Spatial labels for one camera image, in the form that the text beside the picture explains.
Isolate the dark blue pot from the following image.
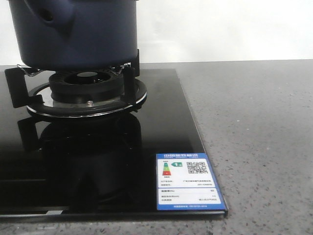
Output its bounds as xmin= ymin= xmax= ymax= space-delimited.
xmin=9 ymin=0 xmax=137 ymax=71

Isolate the blue energy label sticker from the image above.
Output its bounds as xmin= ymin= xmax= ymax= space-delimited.
xmin=156 ymin=153 xmax=227 ymax=212

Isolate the black burner head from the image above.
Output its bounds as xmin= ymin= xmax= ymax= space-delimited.
xmin=49 ymin=69 xmax=124 ymax=104

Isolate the black glass gas stove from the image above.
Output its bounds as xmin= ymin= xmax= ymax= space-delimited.
xmin=0 ymin=68 xmax=228 ymax=220

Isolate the black pot support ring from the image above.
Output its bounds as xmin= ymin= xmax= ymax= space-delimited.
xmin=4 ymin=48 xmax=149 ymax=119

